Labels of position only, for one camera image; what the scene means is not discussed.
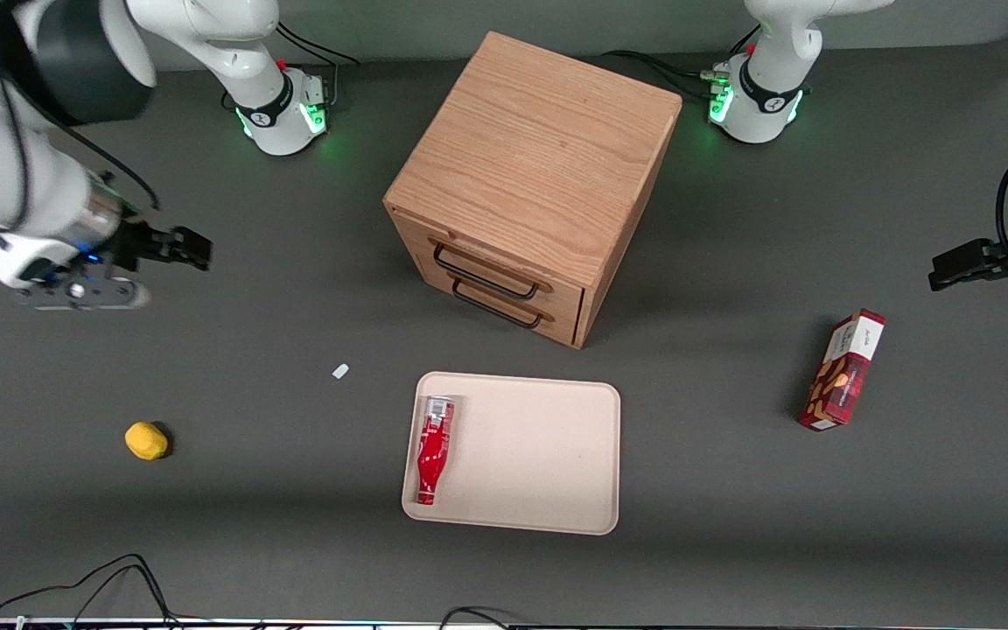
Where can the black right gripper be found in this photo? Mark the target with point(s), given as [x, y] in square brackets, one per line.
[135, 242]

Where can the red coke bottle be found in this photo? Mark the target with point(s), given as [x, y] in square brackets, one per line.
[432, 455]

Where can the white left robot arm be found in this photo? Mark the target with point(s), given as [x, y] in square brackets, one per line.
[771, 79]

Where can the beige plastic tray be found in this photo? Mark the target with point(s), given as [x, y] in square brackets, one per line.
[530, 455]

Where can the red cookie box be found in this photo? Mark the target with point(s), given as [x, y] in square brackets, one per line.
[845, 372]

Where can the yellow lemon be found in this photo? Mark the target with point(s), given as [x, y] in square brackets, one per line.
[146, 441]

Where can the small white plastic piece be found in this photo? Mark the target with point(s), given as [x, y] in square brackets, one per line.
[340, 371]

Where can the wooden drawer cabinet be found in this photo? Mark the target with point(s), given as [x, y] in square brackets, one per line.
[539, 157]

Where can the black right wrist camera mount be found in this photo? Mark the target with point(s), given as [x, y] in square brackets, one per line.
[75, 293]

